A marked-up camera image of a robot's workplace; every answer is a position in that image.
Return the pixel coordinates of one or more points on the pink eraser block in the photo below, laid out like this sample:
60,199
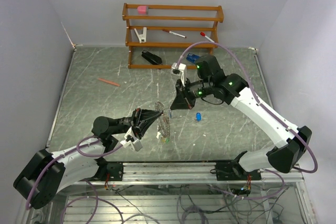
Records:
142,10

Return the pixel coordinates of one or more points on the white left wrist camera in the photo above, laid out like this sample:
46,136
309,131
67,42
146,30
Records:
131,140

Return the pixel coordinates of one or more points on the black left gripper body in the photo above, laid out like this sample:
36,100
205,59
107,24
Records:
135,125

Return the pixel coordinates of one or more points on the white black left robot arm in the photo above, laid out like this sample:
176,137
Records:
47,173

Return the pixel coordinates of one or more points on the orange pencil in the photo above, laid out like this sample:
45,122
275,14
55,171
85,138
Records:
108,82

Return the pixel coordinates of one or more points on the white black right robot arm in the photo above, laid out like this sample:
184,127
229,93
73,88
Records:
289,140

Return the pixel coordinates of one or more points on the blue stapler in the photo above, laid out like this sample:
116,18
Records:
192,58

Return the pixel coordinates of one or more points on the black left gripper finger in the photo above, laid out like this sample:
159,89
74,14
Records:
149,114
146,123

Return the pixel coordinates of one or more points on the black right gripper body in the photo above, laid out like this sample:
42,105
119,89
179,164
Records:
187,91

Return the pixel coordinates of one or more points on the black stapler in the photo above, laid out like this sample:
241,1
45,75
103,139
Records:
151,58

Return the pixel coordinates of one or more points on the white plastic clip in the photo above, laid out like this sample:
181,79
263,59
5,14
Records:
141,37

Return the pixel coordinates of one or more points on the brown wooden shelf rack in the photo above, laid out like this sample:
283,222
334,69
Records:
182,19

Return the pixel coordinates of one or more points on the red white marker pen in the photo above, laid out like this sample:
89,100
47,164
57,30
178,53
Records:
174,33

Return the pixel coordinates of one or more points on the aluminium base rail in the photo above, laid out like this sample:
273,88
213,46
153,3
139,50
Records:
166,173

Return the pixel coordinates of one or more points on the red capped white marker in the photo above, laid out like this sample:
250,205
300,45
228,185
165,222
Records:
207,37

